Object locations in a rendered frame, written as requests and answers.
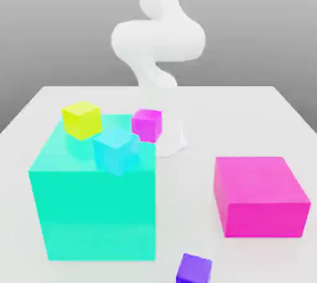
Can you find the large turquoise box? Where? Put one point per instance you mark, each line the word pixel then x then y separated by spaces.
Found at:
pixel 99 213

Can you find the small magenta cube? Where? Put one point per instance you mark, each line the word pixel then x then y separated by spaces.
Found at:
pixel 146 125

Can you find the large pink box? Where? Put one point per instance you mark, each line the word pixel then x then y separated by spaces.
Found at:
pixel 262 198

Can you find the small cyan cube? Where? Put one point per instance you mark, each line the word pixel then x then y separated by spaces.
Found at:
pixel 115 151

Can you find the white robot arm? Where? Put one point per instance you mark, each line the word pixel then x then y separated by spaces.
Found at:
pixel 158 40

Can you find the small purple cube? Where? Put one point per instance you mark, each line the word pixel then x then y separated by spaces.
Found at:
pixel 194 269

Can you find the small yellow cube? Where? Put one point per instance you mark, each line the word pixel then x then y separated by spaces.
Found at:
pixel 81 120

